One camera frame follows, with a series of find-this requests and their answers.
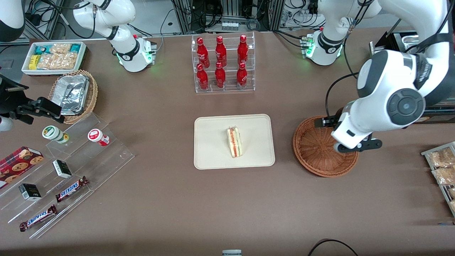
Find red lid white cup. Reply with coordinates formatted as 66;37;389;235
87;129;110;147

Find green lid sunflower cup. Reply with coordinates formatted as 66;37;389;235
42;125;70;144

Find light wicker basket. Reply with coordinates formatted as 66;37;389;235
48;69;98;124

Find Snickers chocolate bar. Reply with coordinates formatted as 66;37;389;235
19;205;58;232
55;176;89;203

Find aluminium equipment frame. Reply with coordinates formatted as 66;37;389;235
171;0;285;34

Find small black carton box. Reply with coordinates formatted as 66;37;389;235
52;159;73;178
18;183;42;201

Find brown round wicker basket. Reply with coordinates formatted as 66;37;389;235
293;115;359;178

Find clear acrylic bottle rack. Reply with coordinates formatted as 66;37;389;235
191;32;256;94

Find cream rectangular serving tray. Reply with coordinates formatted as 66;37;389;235
193;114;276;170

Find clear acrylic stepped display stand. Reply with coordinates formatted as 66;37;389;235
0;113;135;239

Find black looped cable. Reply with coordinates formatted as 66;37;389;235
307;239;359;256

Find tray of packaged snacks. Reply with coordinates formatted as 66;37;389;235
421;142;455;217

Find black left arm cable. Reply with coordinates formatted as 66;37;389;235
325;72;359;118

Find white plastic snack bin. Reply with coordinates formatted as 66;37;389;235
21;41;87;76

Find silver foil packets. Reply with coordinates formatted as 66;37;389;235
56;74;90;116

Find red cola bottle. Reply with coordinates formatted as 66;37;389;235
236;62;248;90
214;62;226;89
215;36;227;67
196;37;210;69
237;34;249;65
196;63;209;91

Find red cookie box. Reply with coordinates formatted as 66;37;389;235
0;146;44;189

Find triangular sandwich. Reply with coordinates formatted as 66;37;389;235
227;126;243;158

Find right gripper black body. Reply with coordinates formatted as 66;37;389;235
0;73;36;116

